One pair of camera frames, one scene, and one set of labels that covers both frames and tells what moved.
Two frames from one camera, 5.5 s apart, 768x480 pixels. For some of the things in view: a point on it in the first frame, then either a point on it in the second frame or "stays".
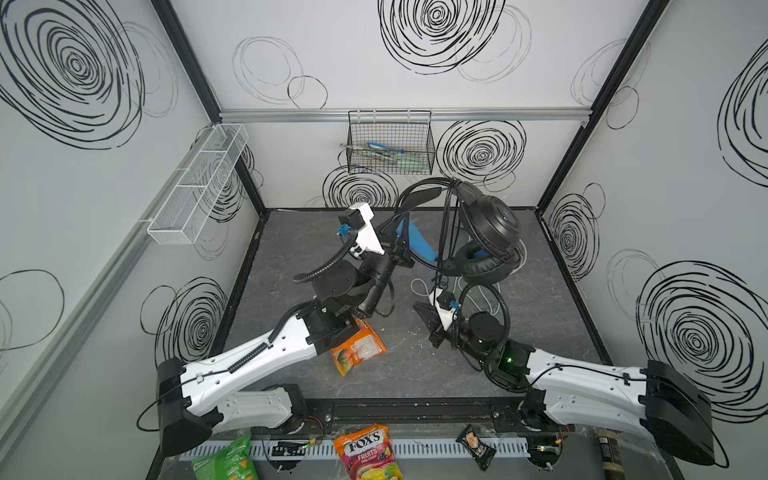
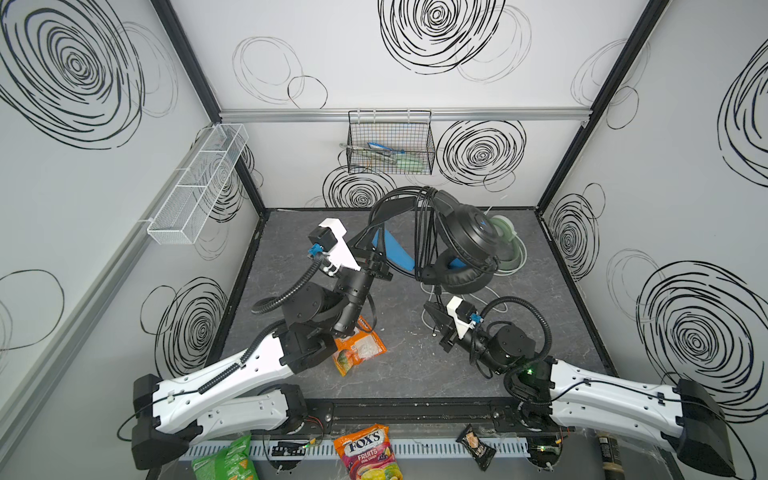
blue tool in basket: (384, 147) stays
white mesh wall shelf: (196, 185) stays
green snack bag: (234, 462) stays
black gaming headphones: (492, 236) -> (456, 245)
